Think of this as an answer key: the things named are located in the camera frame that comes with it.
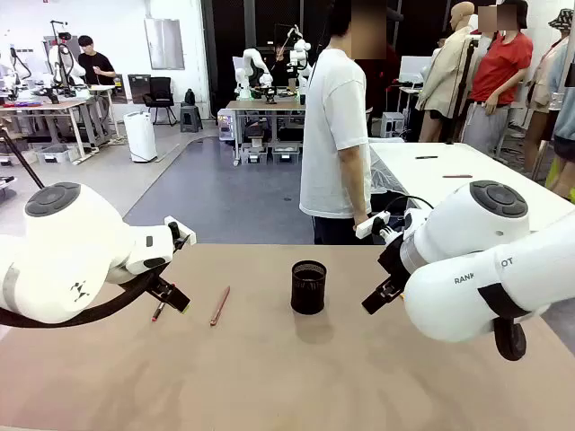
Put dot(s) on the grey wall panel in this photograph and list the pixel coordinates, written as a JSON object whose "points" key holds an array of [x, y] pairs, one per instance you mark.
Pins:
{"points": [[164, 44]]}

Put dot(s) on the grey storage bin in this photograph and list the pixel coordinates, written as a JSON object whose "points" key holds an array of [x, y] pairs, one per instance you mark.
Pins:
{"points": [[254, 156], [286, 155]]}

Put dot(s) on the black tripod pole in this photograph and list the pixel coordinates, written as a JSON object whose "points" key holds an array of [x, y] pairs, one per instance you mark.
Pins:
{"points": [[462, 90]]}

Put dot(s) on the person's right hand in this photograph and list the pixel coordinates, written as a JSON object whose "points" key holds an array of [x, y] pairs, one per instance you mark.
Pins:
{"points": [[360, 219]]}

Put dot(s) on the black step stool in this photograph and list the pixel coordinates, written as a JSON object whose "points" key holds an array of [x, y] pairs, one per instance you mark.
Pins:
{"points": [[191, 117]]}

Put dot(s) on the computer tower with lights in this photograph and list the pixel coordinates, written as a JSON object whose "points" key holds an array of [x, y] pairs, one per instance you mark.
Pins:
{"points": [[226, 125]]}

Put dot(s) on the person in white t-shirt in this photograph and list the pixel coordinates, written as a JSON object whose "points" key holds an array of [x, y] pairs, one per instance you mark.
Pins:
{"points": [[332, 134]]}

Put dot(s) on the person's right forearm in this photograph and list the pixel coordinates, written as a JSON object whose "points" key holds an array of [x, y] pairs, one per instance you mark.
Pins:
{"points": [[359, 197]]}

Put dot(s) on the black camera tripod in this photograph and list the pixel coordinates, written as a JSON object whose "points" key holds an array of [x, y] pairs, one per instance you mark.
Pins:
{"points": [[22, 161]]}

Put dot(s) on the dark red pen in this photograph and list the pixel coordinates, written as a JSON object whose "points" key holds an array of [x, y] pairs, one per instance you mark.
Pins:
{"points": [[457, 176]]}

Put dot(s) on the thin black pen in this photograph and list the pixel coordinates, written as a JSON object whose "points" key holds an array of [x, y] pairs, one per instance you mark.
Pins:
{"points": [[426, 157]]}

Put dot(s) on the white air purifier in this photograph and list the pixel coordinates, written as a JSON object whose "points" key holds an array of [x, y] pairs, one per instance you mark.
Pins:
{"points": [[140, 137]]}

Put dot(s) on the white side table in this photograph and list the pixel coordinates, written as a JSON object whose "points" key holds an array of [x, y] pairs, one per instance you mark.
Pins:
{"points": [[453, 157]]}

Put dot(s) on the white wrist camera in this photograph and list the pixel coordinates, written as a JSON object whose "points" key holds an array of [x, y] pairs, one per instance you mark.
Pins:
{"points": [[370, 223], [174, 222]]}

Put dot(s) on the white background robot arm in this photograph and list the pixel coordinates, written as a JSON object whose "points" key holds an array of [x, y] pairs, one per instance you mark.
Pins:
{"points": [[251, 67], [300, 56]]}

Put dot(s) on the mannequin in beige jacket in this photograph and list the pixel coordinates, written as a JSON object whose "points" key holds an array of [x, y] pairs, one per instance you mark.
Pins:
{"points": [[442, 76]]}

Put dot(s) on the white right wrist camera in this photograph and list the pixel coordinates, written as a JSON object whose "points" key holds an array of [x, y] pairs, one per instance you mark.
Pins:
{"points": [[370, 223]]}

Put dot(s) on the large grey floor bin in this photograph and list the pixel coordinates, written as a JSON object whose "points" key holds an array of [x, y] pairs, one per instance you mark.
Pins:
{"points": [[56, 155]]}

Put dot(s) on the woman in red shirt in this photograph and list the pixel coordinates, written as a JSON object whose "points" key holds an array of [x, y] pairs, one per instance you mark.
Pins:
{"points": [[498, 72]]}

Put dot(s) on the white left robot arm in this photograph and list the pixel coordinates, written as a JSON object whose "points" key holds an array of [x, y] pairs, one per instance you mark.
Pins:
{"points": [[67, 251]]}

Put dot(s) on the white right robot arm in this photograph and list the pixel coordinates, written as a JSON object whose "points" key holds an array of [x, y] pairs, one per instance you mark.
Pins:
{"points": [[476, 269]]}

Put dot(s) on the wooden background work table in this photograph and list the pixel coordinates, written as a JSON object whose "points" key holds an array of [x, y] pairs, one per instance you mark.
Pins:
{"points": [[265, 105]]}

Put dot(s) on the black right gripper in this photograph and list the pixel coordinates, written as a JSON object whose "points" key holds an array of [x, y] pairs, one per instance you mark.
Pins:
{"points": [[391, 260]]}

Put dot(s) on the wooden lab table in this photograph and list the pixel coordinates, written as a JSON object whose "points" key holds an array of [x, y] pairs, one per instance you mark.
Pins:
{"points": [[40, 107]]}

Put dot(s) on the black office chair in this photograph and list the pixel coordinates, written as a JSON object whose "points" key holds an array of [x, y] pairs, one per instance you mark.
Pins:
{"points": [[159, 96]]}

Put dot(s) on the man in black t-shirt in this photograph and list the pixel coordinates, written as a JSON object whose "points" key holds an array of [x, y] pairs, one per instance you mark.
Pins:
{"points": [[95, 63]]}

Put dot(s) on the grey plastic stool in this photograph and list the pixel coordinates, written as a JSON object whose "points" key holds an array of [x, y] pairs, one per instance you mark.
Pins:
{"points": [[392, 125]]}

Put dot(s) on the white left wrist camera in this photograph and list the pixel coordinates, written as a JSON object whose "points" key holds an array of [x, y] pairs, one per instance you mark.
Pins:
{"points": [[174, 222]]}

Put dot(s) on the black mesh pen holder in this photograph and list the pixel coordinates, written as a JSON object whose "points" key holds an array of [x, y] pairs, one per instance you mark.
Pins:
{"points": [[308, 289]]}

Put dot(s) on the black bag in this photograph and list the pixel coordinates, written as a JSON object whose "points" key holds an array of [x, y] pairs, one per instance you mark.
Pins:
{"points": [[189, 96]]}

